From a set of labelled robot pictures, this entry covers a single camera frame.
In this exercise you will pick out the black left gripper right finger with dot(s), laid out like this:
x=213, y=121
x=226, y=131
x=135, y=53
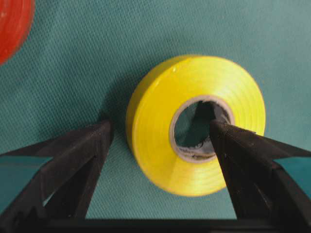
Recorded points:
x=269, y=182

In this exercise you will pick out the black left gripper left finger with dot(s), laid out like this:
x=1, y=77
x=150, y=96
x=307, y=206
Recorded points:
x=53, y=179

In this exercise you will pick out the yellow tape roll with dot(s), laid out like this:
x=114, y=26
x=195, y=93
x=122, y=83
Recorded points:
x=168, y=116

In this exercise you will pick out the red tape roll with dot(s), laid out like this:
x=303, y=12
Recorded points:
x=16, y=17

